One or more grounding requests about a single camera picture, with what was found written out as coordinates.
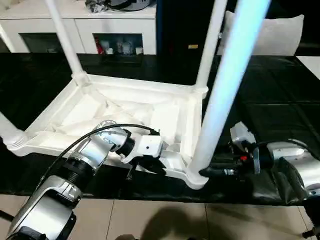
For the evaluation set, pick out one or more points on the dark round appliance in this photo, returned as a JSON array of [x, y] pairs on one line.
[[130, 4]]

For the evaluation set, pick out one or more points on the white glass-door cabinet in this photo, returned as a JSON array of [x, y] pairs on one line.
[[100, 25]]

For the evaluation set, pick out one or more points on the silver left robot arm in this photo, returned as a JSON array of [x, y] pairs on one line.
[[70, 175]]

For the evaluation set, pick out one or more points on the grey cushion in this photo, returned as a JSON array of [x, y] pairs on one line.
[[280, 35]]

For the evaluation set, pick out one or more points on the black stand leg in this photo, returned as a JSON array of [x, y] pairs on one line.
[[312, 232]]

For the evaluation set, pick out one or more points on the black table frame leg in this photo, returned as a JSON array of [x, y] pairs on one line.
[[6, 215]]

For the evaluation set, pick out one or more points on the white flat board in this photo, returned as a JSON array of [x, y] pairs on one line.
[[310, 67]]

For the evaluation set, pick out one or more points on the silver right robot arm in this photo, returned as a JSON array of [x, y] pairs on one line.
[[300, 170]]

